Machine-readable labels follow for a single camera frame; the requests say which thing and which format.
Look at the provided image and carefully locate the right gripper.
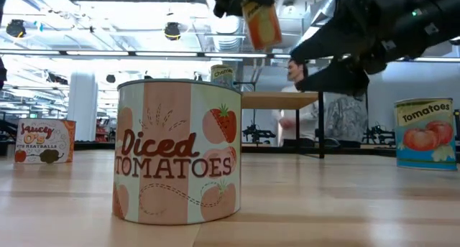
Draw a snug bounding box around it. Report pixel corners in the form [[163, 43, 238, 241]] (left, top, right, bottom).
[[289, 0, 415, 98]]

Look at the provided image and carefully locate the orange apple can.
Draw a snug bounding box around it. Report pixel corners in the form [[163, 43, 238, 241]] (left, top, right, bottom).
[[241, 0, 283, 52]]

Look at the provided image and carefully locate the teal Cherries can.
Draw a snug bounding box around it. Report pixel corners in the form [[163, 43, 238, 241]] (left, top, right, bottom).
[[210, 64, 235, 89]]

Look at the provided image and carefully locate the blue Tomatoes can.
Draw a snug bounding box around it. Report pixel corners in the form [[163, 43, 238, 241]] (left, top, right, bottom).
[[394, 98, 458, 172]]

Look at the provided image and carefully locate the Diced Tomatoes can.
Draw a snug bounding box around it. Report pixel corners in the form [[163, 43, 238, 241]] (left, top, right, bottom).
[[112, 78, 242, 226]]

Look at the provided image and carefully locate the Saucy O's can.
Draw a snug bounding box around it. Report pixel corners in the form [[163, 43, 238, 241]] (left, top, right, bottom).
[[14, 118, 77, 165]]

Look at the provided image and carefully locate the wooden shelf with black legs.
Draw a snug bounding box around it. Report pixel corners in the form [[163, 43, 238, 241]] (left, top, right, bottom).
[[233, 80, 326, 160]]

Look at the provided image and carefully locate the person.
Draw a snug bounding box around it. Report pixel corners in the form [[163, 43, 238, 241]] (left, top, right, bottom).
[[324, 90, 369, 147], [271, 58, 321, 147]]

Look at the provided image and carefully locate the black hanging ceiling device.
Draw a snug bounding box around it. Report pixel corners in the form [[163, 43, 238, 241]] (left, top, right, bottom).
[[163, 22, 182, 41], [5, 19, 28, 39]]

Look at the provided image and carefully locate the white round column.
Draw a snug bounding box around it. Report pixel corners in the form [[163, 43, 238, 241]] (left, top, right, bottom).
[[68, 70, 98, 142]]

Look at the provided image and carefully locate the silver round ventilation duct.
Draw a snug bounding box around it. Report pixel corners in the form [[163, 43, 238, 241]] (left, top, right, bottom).
[[204, 0, 249, 83]]

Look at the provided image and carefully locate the silver slanted ventilation duct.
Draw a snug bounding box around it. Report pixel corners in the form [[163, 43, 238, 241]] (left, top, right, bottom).
[[287, 0, 344, 57]]

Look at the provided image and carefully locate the suspended linear light rail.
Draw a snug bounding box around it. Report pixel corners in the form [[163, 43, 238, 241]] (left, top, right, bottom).
[[0, 48, 460, 63]]

